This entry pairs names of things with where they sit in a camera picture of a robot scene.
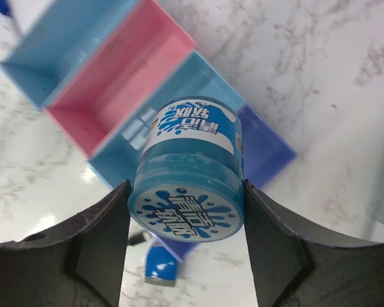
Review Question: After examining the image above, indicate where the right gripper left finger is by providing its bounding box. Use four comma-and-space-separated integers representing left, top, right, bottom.
0, 181, 131, 306

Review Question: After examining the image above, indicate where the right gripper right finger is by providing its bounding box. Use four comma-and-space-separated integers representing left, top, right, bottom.
244, 181, 384, 306

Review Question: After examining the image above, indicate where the black capped pen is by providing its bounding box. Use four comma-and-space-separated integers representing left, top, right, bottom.
127, 232, 151, 246

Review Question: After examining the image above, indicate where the purple blue bin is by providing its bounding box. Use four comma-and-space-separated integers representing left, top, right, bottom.
153, 104, 299, 264

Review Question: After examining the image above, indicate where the blue cleaning gel jar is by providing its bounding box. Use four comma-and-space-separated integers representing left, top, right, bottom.
128, 95, 244, 243

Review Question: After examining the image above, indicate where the light blue end bin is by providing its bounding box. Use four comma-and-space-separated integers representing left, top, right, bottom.
0, 0, 138, 109

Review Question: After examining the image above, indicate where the pink bin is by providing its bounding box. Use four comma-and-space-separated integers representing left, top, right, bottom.
45, 1, 196, 157

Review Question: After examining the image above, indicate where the blue capped pen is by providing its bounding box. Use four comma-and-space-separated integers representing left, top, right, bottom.
0, 0, 22, 37

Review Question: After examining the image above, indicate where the blue pencil sharpener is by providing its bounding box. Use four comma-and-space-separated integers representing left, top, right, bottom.
145, 241, 179, 287

